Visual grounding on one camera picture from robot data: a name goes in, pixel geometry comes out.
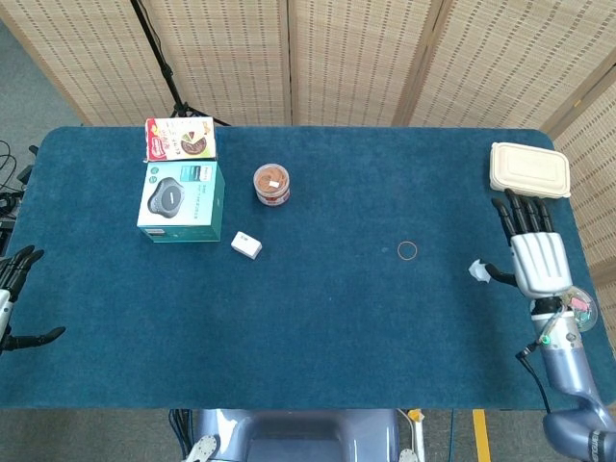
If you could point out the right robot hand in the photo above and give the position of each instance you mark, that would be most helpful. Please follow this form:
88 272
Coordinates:
541 262

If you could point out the clear jar with orange contents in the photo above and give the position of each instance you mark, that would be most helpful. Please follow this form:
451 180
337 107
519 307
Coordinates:
272 185

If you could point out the blue table cloth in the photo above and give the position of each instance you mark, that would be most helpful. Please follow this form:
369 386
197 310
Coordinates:
308 313

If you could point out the bamboo folding screen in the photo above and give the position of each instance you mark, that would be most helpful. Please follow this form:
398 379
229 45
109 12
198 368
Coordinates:
346 58

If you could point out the red white pizza food box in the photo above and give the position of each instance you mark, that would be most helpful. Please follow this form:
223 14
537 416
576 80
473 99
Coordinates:
180 139

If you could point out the black tripod stand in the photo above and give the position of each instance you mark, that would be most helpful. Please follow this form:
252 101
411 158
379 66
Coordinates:
161 58

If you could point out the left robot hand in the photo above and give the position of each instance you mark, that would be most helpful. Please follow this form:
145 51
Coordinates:
17 269

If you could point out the blue grey robot torso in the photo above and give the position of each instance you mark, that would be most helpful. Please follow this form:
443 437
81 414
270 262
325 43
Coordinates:
298 438

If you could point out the beige lidded lunch container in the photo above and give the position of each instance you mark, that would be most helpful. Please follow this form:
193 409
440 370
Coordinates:
529 168

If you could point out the clear dome wrist module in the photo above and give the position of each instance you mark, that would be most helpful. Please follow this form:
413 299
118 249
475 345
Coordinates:
583 308

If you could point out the tan rubber band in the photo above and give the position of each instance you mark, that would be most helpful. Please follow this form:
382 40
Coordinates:
408 242

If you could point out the small white box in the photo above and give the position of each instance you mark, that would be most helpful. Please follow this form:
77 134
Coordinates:
245 244

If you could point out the yellow floor tape strip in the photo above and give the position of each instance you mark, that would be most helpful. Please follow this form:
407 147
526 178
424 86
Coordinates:
481 435

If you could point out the teal Philips product box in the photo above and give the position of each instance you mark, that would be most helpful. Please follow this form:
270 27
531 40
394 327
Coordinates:
178 202

